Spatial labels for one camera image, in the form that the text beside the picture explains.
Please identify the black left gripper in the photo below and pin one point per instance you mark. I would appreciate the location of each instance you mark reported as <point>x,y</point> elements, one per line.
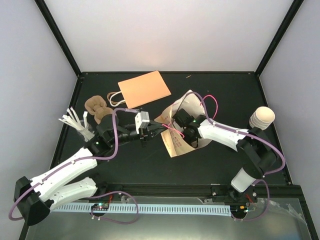
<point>146,133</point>

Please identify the light blue cable duct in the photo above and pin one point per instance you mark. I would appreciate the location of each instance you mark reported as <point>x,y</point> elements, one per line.
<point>156,209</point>

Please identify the black frame post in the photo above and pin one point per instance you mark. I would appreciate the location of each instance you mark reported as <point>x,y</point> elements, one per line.
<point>48,17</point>
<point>286,22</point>

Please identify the black frame post right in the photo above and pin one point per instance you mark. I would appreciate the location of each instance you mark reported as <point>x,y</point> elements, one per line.
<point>286,22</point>

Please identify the cream cakes paper bag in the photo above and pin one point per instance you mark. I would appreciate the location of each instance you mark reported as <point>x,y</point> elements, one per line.
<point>175,144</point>

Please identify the white straws bundle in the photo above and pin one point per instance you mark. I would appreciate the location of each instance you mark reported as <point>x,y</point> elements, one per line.
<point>82,126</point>

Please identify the stack of paper cups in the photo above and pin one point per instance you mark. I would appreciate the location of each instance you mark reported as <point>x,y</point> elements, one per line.
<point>262,118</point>

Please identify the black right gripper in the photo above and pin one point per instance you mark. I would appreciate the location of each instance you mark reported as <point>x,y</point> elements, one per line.
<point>193,140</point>

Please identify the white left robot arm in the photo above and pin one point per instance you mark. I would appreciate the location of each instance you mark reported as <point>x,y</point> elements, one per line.
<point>37,197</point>

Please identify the brown pulp cup carriers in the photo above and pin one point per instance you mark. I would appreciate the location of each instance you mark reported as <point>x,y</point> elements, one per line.
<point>97,107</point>

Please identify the plain brown paper bag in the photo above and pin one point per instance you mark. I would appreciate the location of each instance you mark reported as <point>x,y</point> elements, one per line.
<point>139,90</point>

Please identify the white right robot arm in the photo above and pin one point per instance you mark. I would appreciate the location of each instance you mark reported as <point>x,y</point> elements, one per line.
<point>253,146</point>

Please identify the black frame post left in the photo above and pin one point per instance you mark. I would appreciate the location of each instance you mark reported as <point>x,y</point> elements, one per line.
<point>48,17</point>

